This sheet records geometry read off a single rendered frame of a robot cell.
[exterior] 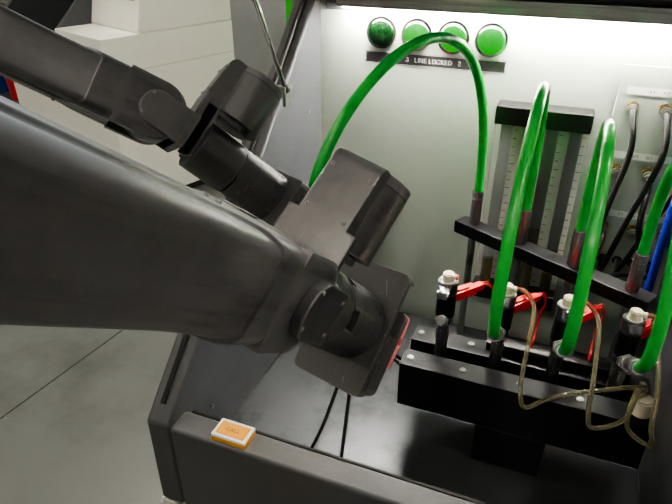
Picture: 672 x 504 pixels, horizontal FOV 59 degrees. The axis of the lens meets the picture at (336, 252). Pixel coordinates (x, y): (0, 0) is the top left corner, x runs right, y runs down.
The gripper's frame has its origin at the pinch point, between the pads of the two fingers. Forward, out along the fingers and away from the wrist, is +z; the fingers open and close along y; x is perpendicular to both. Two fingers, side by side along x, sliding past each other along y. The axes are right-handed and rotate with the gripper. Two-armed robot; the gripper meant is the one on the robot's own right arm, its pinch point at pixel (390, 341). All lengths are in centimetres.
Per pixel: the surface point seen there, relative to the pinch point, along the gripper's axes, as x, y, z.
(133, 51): 260, 87, 138
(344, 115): 16.6, 21.0, 1.0
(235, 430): 22.1, -18.7, 16.7
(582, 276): -11.4, 14.2, 11.5
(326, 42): 44, 43, 24
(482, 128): 12.6, 35.5, 28.9
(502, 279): -4.5, 10.9, 10.0
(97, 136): 286, 41, 161
